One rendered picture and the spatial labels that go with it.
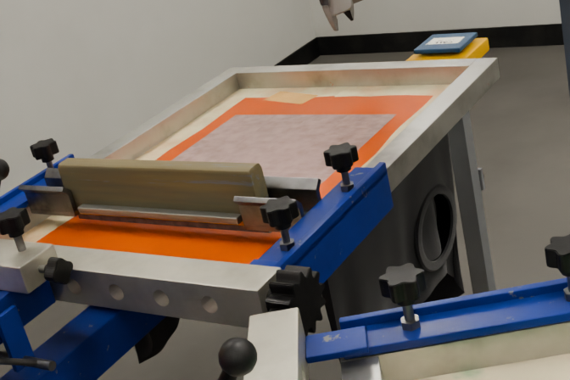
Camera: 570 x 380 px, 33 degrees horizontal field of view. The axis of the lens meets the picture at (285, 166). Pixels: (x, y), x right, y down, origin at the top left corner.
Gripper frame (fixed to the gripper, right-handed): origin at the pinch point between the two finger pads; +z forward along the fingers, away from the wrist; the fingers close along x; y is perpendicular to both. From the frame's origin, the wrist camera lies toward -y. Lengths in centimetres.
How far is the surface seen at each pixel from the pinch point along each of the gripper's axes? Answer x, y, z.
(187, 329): 39, -100, 108
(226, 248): -63, 13, 13
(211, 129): -22.7, -18.1, 12.8
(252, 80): -1.7, -22.0, 10.9
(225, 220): -62, 13, 9
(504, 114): 216, -57, 108
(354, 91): -4.2, 2.5, 12.8
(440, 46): 16.0, 12.0, 11.3
